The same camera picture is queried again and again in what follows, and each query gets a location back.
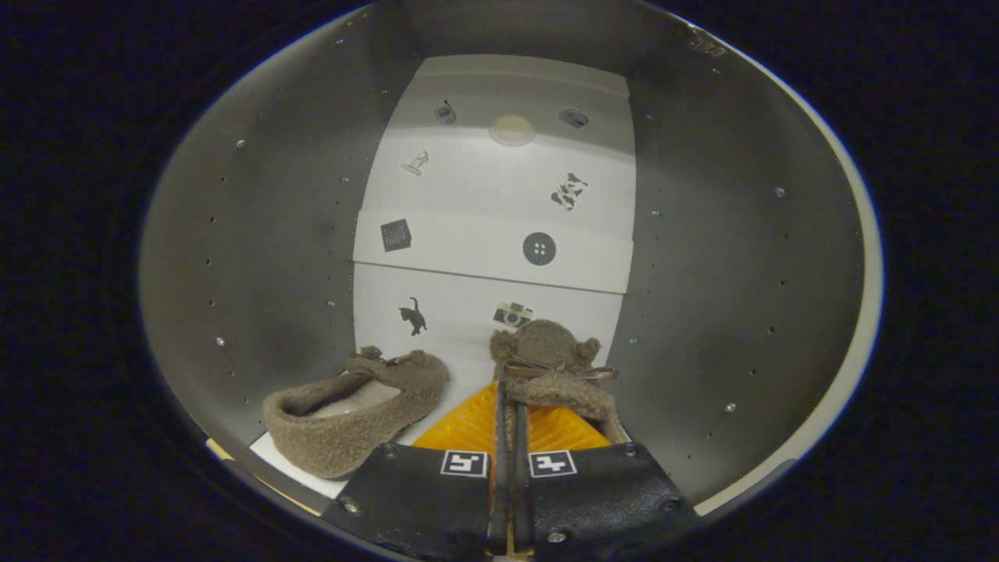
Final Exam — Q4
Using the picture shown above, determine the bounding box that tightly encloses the grey shoe cabinet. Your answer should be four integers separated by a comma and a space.
139, 0, 885, 547

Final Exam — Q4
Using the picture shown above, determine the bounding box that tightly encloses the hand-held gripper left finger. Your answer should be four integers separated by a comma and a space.
324, 381, 508, 559

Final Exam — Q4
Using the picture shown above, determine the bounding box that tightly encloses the brown fuzzy shoe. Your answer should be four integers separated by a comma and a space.
262, 346, 451, 479
489, 318, 629, 446

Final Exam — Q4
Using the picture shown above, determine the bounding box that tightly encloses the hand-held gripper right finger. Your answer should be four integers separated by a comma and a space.
515, 402, 699, 559

